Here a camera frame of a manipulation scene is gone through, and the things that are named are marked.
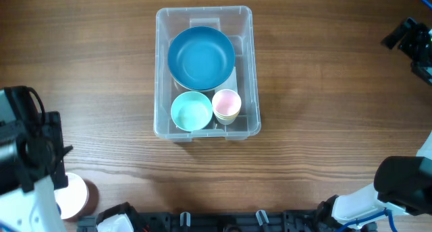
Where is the lilac cup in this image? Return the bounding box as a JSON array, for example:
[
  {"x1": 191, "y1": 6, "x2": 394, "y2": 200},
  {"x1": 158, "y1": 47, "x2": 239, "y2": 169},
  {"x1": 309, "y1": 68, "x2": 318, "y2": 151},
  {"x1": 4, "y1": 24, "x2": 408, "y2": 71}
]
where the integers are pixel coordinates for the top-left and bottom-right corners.
[{"x1": 54, "y1": 173, "x2": 89, "y2": 220}]

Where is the cream bowl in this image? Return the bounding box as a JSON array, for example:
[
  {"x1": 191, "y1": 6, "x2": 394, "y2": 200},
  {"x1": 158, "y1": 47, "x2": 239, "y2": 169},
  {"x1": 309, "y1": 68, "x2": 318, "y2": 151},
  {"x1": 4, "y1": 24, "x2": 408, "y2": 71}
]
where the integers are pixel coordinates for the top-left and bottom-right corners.
[{"x1": 172, "y1": 78, "x2": 214, "y2": 92}]

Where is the mint green cup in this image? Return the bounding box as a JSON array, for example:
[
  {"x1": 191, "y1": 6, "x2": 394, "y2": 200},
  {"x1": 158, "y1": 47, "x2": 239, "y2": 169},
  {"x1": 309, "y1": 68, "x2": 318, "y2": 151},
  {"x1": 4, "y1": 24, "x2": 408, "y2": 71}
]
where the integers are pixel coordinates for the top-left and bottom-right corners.
[{"x1": 171, "y1": 91, "x2": 213, "y2": 132}]

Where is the clear plastic storage container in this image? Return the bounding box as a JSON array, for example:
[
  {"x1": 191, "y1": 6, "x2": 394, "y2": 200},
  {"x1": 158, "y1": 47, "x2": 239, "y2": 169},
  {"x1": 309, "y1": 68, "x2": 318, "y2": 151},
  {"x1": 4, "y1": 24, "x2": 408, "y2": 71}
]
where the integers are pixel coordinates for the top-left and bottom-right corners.
[{"x1": 153, "y1": 5, "x2": 261, "y2": 142}]

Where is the cream cup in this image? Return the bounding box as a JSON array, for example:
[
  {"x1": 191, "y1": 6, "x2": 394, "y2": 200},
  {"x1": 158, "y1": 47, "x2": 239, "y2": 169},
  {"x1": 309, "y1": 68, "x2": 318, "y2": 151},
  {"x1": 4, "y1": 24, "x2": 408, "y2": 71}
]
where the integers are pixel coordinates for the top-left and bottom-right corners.
[{"x1": 216, "y1": 117, "x2": 236, "y2": 125}]

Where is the dark blue bowl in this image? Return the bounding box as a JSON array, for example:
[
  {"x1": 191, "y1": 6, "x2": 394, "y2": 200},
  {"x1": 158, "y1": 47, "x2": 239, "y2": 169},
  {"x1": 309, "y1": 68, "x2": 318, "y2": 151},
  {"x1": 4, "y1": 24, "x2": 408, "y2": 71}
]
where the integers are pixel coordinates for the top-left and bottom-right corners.
[{"x1": 167, "y1": 26, "x2": 236, "y2": 90}]

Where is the pink cup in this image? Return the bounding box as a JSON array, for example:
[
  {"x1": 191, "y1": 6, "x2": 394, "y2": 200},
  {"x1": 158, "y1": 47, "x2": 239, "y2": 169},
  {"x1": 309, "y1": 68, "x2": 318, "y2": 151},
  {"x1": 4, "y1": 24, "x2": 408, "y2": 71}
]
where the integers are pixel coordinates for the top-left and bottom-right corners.
[{"x1": 212, "y1": 89, "x2": 242, "y2": 117}]

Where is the yellow cup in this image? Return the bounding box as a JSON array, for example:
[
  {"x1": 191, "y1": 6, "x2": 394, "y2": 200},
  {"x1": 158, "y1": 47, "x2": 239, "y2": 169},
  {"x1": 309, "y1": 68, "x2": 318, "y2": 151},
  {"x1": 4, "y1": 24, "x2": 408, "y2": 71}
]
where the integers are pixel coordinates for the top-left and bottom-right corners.
[{"x1": 213, "y1": 111, "x2": 240, "y2": 120}]

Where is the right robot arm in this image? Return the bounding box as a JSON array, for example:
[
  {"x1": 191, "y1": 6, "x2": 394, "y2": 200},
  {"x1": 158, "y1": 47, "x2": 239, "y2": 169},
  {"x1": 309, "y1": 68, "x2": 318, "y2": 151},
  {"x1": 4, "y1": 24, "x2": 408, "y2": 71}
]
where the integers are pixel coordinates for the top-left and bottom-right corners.
[{"x1": 311, "y1": 18, "x2": 431, "y2": 231}]

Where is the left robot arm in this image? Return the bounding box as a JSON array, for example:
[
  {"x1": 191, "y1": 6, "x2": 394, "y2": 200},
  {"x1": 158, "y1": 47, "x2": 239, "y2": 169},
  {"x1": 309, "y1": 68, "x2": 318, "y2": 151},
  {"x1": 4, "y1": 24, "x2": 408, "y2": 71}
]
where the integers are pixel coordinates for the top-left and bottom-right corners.
[{"x1": 1, "y1": 86, "x2": 72, "y2": 231}]

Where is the white label in container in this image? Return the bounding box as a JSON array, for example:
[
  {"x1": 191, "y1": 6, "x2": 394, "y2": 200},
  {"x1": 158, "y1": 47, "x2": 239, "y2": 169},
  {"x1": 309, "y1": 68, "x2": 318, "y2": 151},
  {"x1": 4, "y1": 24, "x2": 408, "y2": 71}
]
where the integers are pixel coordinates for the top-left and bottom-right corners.
[{"x1": 215, "y1": 67, "x2": 238, "y2": 92}]

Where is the right blue cable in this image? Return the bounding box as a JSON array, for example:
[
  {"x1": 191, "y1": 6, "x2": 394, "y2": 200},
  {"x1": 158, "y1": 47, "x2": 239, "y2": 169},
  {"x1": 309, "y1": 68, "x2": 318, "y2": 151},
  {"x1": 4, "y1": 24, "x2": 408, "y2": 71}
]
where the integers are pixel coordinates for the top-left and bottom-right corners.
[{"x1": 335, "y1": 0, "x2": 432, "y2": 232}]

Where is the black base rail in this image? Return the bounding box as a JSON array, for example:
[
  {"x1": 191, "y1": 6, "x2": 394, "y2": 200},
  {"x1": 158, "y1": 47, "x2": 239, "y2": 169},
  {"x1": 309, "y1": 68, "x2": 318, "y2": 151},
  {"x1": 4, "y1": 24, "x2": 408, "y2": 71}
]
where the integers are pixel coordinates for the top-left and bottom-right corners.
[{"x1": 76, "y1": 202, "x2": 377, "y2": 232}]

